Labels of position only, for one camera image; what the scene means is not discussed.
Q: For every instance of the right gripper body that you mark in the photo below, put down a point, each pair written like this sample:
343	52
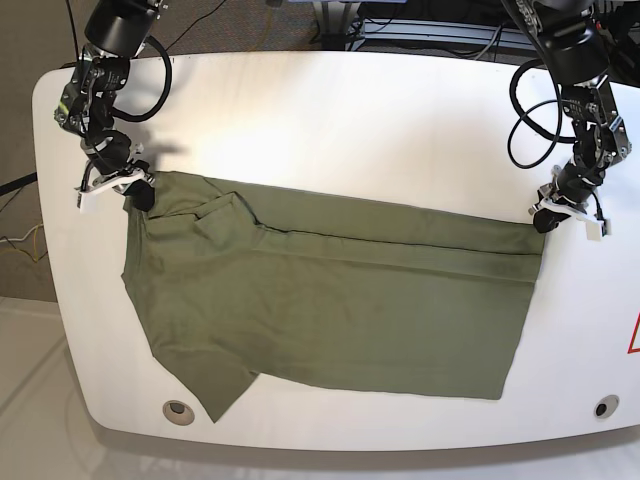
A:
111	165

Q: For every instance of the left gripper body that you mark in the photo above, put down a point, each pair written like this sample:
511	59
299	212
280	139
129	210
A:
570	191

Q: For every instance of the olive green T-shirt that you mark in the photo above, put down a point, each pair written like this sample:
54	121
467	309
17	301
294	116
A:
232	280

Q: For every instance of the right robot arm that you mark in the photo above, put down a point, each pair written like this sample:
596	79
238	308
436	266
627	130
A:
116	32

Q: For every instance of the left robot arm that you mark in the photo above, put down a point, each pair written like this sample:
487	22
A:
566	38

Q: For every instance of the red triangle warning sticker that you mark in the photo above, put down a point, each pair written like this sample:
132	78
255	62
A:
634	345

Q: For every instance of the right table grommet hole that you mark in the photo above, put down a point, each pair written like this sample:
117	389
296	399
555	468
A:
606	407

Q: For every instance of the table grommet hole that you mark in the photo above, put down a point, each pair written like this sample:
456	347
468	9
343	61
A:
178	413
606	407

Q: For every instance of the left table grommet hole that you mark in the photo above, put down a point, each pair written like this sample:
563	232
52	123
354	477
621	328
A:
178	413

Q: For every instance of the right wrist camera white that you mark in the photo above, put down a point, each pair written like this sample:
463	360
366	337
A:
88	202

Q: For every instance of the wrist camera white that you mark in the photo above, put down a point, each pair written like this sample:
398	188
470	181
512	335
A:
596	229
88	202

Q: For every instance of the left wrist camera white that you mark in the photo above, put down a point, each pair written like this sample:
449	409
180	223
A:
596	229

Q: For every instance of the aluminium frame rail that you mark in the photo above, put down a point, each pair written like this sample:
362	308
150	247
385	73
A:
453	34

